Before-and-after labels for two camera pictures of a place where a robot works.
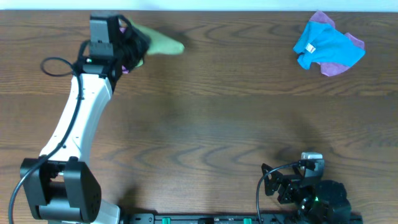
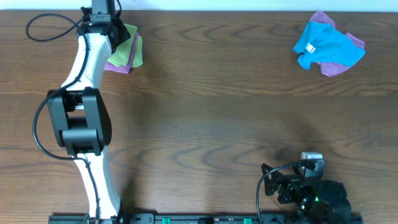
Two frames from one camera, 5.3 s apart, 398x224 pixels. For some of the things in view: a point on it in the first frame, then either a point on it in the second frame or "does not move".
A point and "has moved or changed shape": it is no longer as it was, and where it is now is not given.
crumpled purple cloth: (328, 70) does not move
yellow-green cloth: (160, 44) has moved or changed shape
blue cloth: (320, 43) does not move
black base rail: (244, 218) does not move
